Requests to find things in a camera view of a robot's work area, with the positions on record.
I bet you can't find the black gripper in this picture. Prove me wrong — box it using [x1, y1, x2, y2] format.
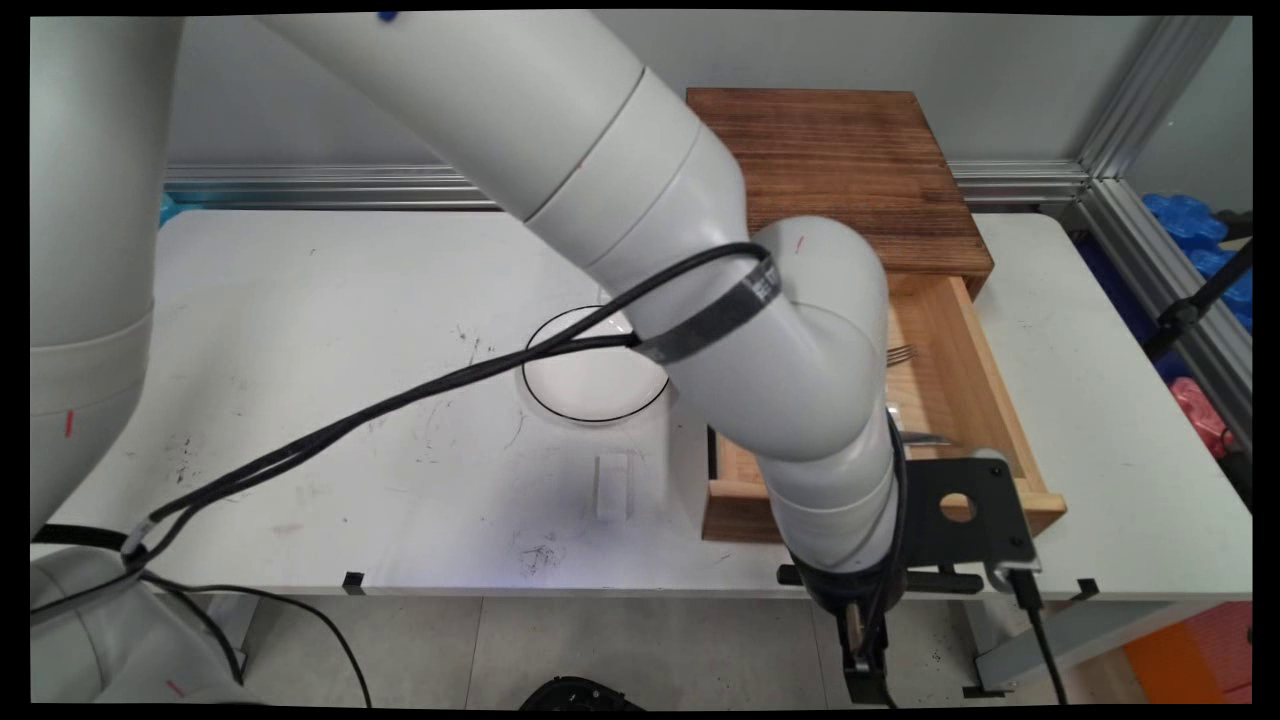
[800, 563, 907, 707]

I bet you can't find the wooden drawer with black handle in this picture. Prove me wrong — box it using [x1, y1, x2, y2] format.
[700, 273, 1068, 598]

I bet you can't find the silver metal cutlery piece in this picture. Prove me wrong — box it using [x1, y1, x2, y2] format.
[885, 404, 961, 449]

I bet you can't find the grey metal table leg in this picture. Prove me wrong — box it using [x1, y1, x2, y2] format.
[205, 595, 263, 666]
[962, 598, 1216, 699]

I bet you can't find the black object on floor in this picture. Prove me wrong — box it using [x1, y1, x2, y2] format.
[518, 676, 647, 711]

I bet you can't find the white plastic holder block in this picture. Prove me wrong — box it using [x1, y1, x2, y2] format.
[593, 453, 635, 522]

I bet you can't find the orange box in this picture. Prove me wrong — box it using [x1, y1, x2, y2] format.
[1120, 600, 1253, 706]

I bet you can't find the white plate with black rim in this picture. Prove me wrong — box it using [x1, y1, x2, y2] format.
[521, 305, 673, 424]

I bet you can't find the pink bubble wrap piece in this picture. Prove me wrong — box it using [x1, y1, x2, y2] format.
[1170, 377, 1234, 460]

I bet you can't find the black stand pole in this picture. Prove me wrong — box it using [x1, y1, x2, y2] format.
[1145, 210, 1253, 361]

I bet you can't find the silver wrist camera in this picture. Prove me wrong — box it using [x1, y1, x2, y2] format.
[984, 553, 1042, 598]

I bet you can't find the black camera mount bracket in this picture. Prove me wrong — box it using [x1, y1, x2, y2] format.
[903, 450, 1037, 573]

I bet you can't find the black camera usb cable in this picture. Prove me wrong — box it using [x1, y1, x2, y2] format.
[1008, 570, 1071, 707]

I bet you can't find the black velcro cable strap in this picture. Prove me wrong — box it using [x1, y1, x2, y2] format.
[638, 256, 783, 365]

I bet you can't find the side aluminium frame rail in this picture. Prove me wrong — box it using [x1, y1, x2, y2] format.
[1060, 178, 1253, 451]

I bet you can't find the long black cable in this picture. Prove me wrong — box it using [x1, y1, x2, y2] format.
[30, 243, 776, 707]
[30, 330, 646, 691]

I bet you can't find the vertical aluminium frame post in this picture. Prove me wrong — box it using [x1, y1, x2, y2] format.
[1078, 15, 1236, 181]

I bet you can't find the horizontal aluminium frame rail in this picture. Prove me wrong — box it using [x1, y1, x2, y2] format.
[163, 160, 1091, 213]

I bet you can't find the black printed cable strap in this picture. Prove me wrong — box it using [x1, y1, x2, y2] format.
[30, 520, 153, 573]

